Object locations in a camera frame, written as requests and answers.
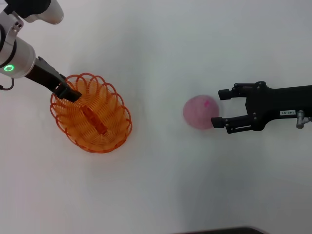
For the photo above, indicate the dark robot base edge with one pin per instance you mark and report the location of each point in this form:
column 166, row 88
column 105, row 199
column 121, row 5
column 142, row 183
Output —
column 231, row 231

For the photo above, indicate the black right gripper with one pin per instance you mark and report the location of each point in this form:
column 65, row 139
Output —
column 273, row 102

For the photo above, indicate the pink peach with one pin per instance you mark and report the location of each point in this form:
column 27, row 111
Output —
column 197, row 112

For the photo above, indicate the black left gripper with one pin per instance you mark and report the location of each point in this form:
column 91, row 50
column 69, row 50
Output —
column 44, row 75

